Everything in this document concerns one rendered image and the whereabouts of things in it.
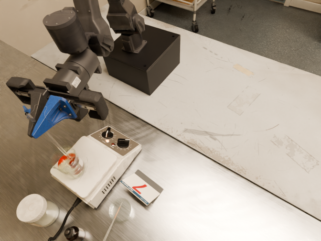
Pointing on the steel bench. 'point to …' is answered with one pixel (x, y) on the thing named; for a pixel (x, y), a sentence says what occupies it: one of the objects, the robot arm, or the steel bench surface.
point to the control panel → (114, 141)
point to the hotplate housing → (92, 199)
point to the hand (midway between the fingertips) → (43, 120)
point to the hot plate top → (95, 150)
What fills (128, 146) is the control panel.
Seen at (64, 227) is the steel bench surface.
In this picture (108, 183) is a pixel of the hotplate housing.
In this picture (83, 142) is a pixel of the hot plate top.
